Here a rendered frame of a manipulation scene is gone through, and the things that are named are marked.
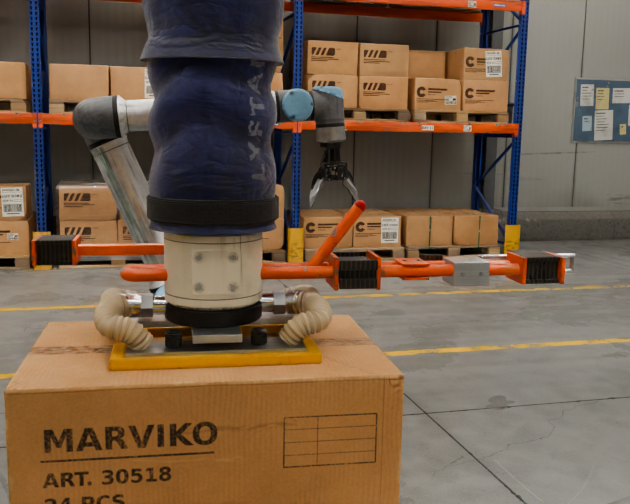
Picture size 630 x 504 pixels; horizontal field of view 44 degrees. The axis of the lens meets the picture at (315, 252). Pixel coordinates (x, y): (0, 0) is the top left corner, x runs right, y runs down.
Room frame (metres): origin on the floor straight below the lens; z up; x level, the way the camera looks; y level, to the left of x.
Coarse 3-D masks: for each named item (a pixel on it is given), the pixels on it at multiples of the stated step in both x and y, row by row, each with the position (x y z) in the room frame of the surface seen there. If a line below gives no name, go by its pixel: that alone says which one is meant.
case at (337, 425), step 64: (64, 384) 1.10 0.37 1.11; (128, 384) 1.11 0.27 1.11; (192, 384) 1.12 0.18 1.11; (256, 384) 1.14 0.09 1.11; (320, 384) 1.15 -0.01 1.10; (384, 384) 1.17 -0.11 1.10; (64, 448) 1.09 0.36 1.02; (128, 448) 1.10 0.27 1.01; (192, 448) 1.12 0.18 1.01; (256, 448) 1.14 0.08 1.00; (320, 448) 1.15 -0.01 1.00; (384, 448) 1.17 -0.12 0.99
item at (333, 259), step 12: (336, 252) 1.42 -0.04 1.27; (348, 252) 1.42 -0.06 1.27; (360, 252) 1.43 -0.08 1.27; (372, 252) 1.40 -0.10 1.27; (336, 264) 1.33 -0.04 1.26; (348, 264) 1.33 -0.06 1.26; (360, 264) 1.33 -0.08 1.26; (372, 264) 1.34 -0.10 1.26; (336, 276) 1.33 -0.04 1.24; (348, 276) 1.34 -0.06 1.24; (360, 276) 1.34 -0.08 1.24; (372, 276) 1.35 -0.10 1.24; (336, 288) 1.33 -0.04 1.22; (348, 288) 1.33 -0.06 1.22; (360, 288) 1.33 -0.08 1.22; (372, 288) 1.34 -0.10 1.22
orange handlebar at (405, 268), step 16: (128, 272) 1.29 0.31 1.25; (144, 272) 1.29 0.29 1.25; (160, 272) 1.29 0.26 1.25; (272, 272) 1.33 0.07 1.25; (288, 272) 1.33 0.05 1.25; (304, 272) 1.34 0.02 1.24; (320, 272) 1.34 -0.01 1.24; (384, 272) 1.36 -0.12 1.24; (400, 272) 1.37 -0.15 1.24; (416, 272) 1.37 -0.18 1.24; (432, 272) 1.38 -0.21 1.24; (448, 272) 1.38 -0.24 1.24; (496, 272) 1.40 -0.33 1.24; (512, 272) 1.41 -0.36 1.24
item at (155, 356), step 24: (168, 336) 1.22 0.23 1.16; (264, 336) 1.25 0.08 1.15; (120, 360) 1.17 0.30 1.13; (144, 360) 1.18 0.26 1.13; (168, 360) 1.18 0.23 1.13; (192, 360) 1.19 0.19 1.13; (216, 360) 1.19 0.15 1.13; (240, 360) 1.20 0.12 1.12; (264, 360) 1.21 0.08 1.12; (288, 360) 1.22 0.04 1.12; (312, 360) 1.22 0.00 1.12
